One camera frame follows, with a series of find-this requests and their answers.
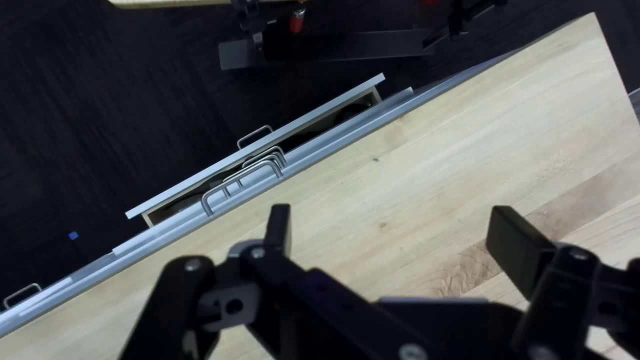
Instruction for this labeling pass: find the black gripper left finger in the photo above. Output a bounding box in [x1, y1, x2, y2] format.
[118, 201, 376, 360]

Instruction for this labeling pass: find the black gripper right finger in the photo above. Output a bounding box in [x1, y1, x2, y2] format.
[485, 203, 640, 360]

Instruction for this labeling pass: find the white open drawer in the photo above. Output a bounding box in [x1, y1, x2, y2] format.
[125, 71, 389, 228]

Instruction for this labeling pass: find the black metal stand base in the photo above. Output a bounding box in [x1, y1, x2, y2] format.
[218, 0, 511, 71]

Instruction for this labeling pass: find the silver drawer handle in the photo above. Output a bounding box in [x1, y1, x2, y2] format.
[201, 145, 291, 217]
[3, 281, 45, 310]
[237, 124, 277, 150]

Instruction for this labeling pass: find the red clamp handle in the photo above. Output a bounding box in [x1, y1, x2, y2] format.
[288, 3, 311, 35]

